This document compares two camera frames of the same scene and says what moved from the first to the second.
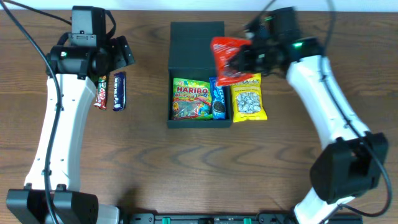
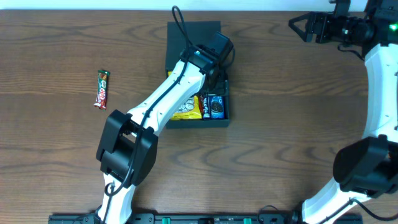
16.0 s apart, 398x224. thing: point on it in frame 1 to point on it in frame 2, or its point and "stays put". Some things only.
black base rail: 224,218 stays put
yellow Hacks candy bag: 247,101 to 191,111
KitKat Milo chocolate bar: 101,101 stays put
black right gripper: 244,59 to 319,27
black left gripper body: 121,53 to 219,83
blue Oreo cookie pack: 219,99 stays put
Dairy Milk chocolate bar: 119,91 to 206,107
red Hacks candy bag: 223,48 to 201,103
